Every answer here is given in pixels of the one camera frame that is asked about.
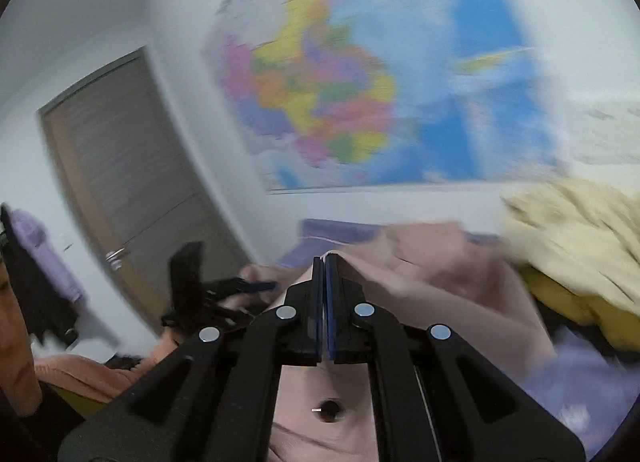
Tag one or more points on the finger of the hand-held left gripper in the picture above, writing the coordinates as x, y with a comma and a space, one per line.
250, 285
235, 314

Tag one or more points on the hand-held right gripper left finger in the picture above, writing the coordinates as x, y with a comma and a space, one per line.
317, 307

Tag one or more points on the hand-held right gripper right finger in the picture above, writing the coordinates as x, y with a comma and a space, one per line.
331, 307

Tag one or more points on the pink garment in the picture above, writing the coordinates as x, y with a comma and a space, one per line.
430, 282

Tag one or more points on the person's left forearm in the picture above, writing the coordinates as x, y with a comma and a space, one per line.
85, 374

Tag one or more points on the grey door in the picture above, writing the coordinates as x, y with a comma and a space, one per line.
125, 161

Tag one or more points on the purple hanging garment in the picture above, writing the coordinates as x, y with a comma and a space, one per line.
45, 252

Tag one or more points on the black hanging garment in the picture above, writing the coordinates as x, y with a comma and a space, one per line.
35, 292

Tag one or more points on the yellow cloth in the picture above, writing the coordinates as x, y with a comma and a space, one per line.
80, 404

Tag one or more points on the person's head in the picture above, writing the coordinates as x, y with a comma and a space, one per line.
12, 342

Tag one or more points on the mustard yellow garment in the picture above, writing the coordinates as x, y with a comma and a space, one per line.
560, 302

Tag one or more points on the cream fluffy garment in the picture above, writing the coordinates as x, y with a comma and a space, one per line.
575, 232

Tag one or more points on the lavender blanket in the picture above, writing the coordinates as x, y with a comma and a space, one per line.
575, 382

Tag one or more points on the white textured cloth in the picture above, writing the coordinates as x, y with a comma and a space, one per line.
605, 131

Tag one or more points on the white wall switch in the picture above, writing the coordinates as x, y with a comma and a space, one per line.
67, 242

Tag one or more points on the colourful wall map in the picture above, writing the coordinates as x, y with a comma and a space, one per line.
360, 71

